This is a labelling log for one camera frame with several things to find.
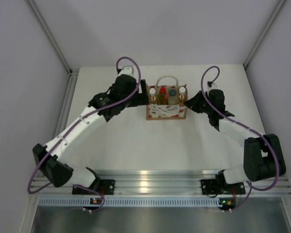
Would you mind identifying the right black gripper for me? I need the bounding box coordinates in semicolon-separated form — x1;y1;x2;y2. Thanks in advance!
184;91;213;116

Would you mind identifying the white cap amber bottle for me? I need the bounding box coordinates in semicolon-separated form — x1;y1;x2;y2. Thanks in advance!
149;88;158;104

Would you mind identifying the burlap watermelon canvas bag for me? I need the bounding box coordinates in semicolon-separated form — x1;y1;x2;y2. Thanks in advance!
146;75;188;120

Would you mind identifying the red cap yellow bottle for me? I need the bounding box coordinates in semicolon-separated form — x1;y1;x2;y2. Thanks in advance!
158;86;168;105

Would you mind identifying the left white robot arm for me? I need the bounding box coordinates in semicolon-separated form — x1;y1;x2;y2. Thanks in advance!
32;74;149;194

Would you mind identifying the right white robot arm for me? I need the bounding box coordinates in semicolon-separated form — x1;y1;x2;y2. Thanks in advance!
184;89;286;193

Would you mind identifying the white cap clear bottle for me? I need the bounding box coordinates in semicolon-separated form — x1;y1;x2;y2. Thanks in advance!
178;86;187;104

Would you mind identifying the grey cap clear bottle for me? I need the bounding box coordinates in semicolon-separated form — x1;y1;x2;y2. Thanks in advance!
168;88;178;105

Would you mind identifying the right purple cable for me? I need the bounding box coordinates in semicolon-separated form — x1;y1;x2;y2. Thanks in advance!
200;66;282;211

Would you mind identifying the purple cable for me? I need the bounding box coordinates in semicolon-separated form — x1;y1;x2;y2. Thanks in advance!
200;66;282;211
27;57;142;214

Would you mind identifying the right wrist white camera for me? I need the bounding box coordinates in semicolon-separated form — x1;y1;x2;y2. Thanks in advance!
207;82;218;92

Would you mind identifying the wrist white camera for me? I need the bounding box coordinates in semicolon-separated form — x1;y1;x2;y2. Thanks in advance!
207;82;218;92
117;66;134;77

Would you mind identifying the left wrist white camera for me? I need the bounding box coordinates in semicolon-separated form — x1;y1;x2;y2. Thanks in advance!
117;66;134;77

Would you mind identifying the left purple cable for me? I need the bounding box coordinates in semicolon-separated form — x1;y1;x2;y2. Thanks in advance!
27;57;142;214

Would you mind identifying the aluminium extrusion rail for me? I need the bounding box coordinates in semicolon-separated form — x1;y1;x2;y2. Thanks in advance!
31;170;291;197

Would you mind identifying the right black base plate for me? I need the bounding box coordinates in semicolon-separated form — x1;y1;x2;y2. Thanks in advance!
200;179;246;197

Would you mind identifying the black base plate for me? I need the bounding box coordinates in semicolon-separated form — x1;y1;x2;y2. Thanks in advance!
72;179;115;195
200;179;246;197

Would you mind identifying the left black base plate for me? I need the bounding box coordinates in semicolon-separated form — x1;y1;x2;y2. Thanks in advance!
72;179;115;195

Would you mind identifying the white slotted cable duct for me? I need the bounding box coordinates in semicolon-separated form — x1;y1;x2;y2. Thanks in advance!
37;197;236;207

